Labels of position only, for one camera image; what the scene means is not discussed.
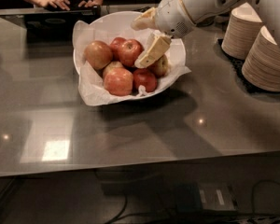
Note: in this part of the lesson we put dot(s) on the red apple back centre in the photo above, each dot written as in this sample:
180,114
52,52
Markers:
114,45

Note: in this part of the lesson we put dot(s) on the white paper liner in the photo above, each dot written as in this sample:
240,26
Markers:
90,87

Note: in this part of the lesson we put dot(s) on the yellowish apple far left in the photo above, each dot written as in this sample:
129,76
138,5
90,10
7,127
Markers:
98,54

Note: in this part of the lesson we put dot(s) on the black laptop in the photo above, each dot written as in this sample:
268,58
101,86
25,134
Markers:
52,23

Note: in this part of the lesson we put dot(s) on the black tray under plates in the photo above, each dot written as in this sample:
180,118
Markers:
237,65

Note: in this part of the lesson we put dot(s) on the front paper plate stack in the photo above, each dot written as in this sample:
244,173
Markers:
262,64

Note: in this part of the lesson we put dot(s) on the paper plate stack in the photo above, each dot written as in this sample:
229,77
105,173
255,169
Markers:
262,64
242,30

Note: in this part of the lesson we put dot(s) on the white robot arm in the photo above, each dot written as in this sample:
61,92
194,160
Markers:
268,11

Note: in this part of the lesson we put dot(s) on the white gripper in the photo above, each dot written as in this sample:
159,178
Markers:
171,14

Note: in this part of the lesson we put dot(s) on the orange red apple front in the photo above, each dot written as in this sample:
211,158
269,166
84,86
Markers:
119,82

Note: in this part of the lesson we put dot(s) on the person's right hand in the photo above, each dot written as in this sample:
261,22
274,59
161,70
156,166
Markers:
62,4

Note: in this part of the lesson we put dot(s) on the white bowl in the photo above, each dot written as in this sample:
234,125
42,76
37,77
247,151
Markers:
109,25

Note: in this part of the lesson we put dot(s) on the pale apple middle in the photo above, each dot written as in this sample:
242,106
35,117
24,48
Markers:
113,64

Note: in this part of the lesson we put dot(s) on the dark red apple front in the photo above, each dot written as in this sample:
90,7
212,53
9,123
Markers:
144,77

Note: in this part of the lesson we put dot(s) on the dark box under table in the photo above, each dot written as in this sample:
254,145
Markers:
209,198

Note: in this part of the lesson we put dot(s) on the red yellow apple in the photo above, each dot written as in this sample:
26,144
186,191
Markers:
160,67

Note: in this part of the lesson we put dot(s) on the rear paper plate stack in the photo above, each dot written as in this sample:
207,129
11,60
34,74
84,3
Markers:
242,30

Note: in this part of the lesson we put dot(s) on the person's left hand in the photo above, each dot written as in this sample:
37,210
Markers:
88,3

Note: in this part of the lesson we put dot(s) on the large red apple top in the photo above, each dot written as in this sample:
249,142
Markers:
129,51

